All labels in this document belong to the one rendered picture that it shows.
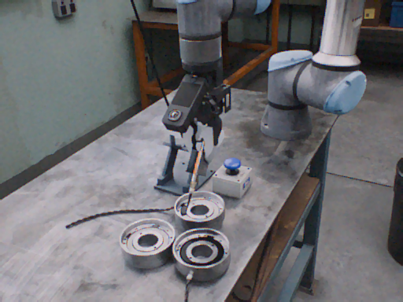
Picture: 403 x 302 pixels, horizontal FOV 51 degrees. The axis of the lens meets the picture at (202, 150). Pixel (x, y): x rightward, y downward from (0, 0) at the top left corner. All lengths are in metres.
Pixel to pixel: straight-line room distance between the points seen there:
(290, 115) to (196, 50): 0.51
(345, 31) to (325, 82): 0.13
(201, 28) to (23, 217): 0.57
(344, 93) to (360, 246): 1.18
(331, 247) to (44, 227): 1.44
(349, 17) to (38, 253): 0.84
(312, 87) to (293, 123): 0.15
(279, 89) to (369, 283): 1.06
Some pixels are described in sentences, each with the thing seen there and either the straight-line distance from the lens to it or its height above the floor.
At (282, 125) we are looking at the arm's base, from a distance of 1.20.
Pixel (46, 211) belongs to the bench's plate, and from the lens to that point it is 1.01.
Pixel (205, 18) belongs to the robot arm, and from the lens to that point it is 0.74.
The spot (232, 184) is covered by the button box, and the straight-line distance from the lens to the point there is 0.94.
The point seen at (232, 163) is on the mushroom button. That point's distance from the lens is 0.95.
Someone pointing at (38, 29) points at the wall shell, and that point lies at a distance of 2.61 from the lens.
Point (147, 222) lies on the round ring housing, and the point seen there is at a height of 0.83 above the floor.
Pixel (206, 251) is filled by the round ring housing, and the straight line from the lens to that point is 0.81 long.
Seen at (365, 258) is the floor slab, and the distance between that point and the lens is 2.07.
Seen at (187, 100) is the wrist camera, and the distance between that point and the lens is 0.75.
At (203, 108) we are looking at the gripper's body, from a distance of 0.79.
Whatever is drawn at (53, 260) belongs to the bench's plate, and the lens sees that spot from 0.88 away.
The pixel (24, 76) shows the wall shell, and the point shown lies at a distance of 2.56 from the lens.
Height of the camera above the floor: 1.36
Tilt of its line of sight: 29 degrees down
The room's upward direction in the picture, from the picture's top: 3 degrees counter-clockwise
